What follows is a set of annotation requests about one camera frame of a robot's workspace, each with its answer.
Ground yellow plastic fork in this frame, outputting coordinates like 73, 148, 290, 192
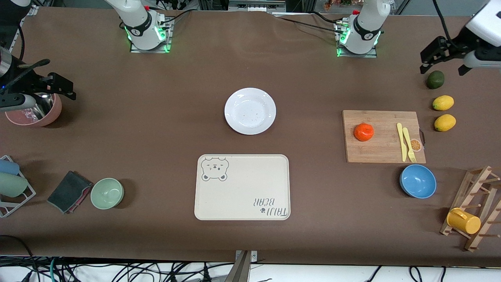
403, 127, 417, 163

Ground wooden cup rack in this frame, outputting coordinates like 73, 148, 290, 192
440, 166, 501, 252

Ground black base cable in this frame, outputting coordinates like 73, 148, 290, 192
160, 9, 193, 25
274, 14, 346, 34

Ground pale green cup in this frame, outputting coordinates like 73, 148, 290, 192
0, 172, 29, 198

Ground dark grey folded cloth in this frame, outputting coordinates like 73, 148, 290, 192
47, 170, 94, 214

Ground beige bear print tray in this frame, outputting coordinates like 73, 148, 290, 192
194, 154, 291, 221

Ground bamboo cutting board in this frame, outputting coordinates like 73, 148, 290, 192
342, 110, 427, 164

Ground dark green avocado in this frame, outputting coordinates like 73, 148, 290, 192
426, 70, 445, 90

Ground light blue cup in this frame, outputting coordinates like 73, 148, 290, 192
0, 159, 20, 176

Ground yellow lemon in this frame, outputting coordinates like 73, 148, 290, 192
434, 114, 457, 132
433, 95, 455, 111

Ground yellow plastic knife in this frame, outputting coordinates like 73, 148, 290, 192
396, 123, 408, 162

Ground orange fruit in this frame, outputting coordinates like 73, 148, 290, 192
354, 123, 375, 142

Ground metal camera mount clamp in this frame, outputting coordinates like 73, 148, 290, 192
231, 250, 258, 282

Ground yellow mug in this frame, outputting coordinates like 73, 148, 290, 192
447, 208, 481, 235

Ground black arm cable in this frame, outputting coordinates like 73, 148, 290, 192
432, 0, 456, 44
16, 23, 27, 61

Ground pale green bowl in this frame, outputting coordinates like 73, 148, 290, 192
90, 178, 124, 210

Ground pink pot with steel interior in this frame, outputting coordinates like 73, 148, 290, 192
5, 92, 62, 128

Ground white wire cup holder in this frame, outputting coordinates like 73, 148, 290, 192
0, 155, 36, 218

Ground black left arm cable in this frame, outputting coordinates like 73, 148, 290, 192
432, 0, 456, 44

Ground blue bowl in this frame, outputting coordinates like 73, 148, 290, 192
399, 164, 437, 199

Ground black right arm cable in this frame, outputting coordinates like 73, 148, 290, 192
16, 23, 27, 61

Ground grey metal box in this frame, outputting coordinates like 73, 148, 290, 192
229, 0, 286, 12

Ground white round plate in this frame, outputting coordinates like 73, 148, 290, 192
224, 87, 277, 136

